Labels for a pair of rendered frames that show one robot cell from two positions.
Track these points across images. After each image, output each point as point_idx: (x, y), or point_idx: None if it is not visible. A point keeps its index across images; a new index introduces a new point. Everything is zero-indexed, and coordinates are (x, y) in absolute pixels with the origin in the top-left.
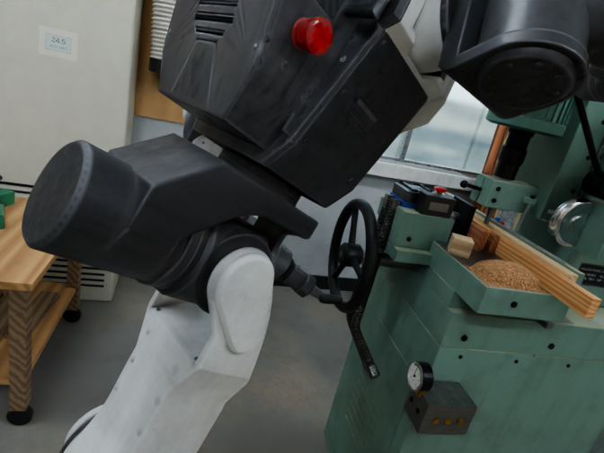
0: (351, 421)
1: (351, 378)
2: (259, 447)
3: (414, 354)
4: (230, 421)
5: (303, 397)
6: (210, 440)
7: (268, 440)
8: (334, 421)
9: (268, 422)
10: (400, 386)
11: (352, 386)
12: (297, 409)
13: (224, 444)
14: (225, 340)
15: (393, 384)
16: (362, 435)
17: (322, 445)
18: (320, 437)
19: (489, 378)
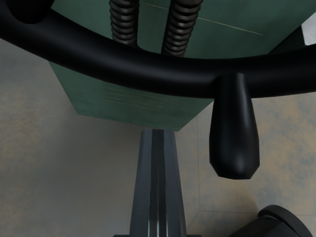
0: (122, 100)
1: (90, 80)
2: (80, 178)
3: (261, 6)
4: (42, 202)
5: (28, 117)
6: (61, 226)
7: (75, 168)
8: (89, 106)
9: (53, 162)
10: (218, 53)
11: (98, 83)
12: (43, 128)
13: (69, 212)
14: None
15: (197, 57)
16: (150, 101)
17: (90, 121)
18: (82, 119)
19: None
